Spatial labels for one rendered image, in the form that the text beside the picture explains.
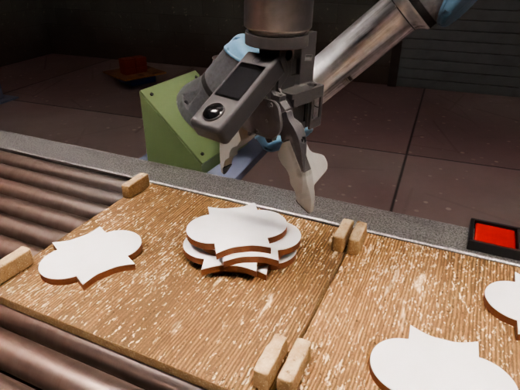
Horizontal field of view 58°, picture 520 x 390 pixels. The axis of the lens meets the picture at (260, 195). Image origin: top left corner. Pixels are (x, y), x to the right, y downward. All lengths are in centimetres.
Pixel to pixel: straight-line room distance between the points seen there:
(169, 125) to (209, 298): 55
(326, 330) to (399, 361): 9
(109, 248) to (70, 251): 6
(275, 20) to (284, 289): 33
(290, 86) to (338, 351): 31
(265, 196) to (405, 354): 44
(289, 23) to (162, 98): 65
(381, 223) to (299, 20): 43
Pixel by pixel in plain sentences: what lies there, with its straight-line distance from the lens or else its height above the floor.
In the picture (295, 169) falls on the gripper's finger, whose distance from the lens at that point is 54.
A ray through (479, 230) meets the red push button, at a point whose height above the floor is 93.
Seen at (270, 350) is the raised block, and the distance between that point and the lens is 51.
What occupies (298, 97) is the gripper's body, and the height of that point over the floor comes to 118.
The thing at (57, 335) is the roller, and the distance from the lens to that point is 65.
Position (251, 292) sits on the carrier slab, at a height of 94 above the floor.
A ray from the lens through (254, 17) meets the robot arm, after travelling 52.
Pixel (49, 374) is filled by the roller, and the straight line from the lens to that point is 60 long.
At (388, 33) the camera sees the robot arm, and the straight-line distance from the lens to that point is 94.
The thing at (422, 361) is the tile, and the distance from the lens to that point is 55.
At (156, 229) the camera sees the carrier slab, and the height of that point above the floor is 94.
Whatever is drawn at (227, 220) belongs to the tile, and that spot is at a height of 98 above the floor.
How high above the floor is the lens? 134
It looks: 28 degrees down
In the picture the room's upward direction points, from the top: straight up
